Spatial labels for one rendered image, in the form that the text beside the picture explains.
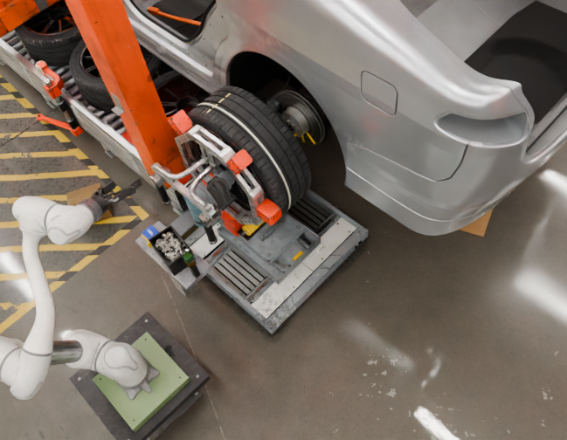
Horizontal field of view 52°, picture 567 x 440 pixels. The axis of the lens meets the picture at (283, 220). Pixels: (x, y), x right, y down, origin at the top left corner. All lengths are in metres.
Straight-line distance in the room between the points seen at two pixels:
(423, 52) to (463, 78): 0.16
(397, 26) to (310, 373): 1.86
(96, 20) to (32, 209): 0.78
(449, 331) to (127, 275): 1.89
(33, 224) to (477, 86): 1.58
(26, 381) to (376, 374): 1.73
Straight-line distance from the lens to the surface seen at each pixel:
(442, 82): 2.00
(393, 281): 3.38
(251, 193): 2.53
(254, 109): 2.58
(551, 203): 3.84
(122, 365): 2.72
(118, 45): 2.58
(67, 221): 2.13
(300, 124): 2.87
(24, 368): 2.28
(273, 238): 3.27
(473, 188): 2.31
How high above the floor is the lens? 3.02
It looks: 57 degrees down
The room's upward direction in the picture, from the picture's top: 10 degrees counter-clockwise
